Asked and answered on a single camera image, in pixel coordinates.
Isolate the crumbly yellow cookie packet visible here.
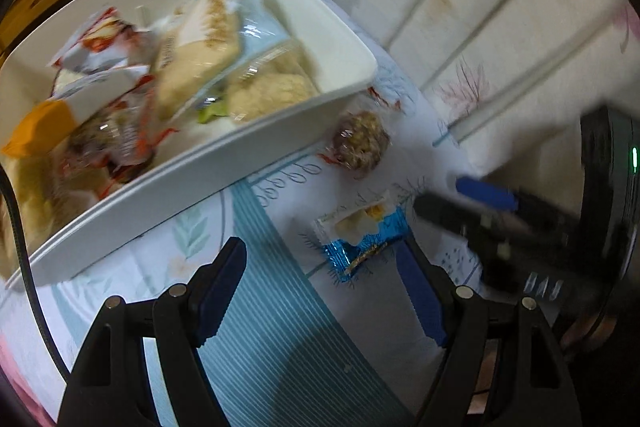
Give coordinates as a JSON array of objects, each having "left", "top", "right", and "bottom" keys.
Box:
[{"left": 222, "top": 52, "right": 321, "bottom": 122}]

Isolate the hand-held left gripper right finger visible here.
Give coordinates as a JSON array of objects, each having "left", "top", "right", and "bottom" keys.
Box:
[{"left": 395, "top": 237, "right": 583, "bottom": 427}]

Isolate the round oat candy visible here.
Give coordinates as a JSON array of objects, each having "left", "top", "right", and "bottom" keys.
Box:
[{"left": 320, "top": 109, "right": 393, "bottom": 178}]

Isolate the teal striped placemat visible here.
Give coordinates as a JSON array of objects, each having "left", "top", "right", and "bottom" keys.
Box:
[{"left": 30, "top": 179, "right": 416, "bottom": 427}]

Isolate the white orange stick packet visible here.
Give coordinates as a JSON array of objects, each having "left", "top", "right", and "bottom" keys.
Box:
[{"left": 0, "top": 67, "right": 151, "bottom": 160}]

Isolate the blue white snack packet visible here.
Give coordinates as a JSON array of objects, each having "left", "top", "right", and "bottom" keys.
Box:
[{"left": 314, "top": 189, "right": 416, "bottom": 285}]

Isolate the red white snack packet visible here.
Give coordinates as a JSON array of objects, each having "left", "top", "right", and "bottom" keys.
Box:
[{"left": 47, "top": 4, "right": 156, "bottom": 75}]

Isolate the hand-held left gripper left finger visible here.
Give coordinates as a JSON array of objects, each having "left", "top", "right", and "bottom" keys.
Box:
[{"left": 57, "top": 236, "right": 248, "bottom": 427}]

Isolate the black cable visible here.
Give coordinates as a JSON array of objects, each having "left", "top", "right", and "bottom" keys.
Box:
[{"left": 0, "top": 167, "right": 71, "bottom": 383}]

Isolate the clear sponge cake packet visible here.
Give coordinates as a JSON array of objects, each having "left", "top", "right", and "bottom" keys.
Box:
[{"left": 152, "top": 0, "right": 296, "bottom": 112}]

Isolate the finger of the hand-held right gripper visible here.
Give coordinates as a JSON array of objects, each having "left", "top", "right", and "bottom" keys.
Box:
[
  {"left": 412, "top": 193, "right": 576, "bottom": 258},
  {"left": 455, "top": 176, "right": 581, "bottom": 243}
]

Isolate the white plastic bin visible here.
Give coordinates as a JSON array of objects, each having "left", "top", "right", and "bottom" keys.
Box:
[{"left": 0, "top": 0, "right": 378, "bottom": 290}]

